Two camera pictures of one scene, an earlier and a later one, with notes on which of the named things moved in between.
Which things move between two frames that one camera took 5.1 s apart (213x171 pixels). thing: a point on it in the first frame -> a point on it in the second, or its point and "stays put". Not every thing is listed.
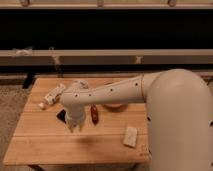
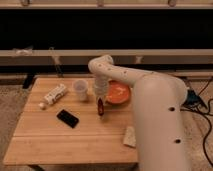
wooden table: [43, 138] stays put
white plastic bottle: [51, 97] stays put
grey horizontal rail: [107, 57] stays put
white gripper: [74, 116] -> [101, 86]
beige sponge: [130, 136] stays put
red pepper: [94, 113] -> [100, 107]
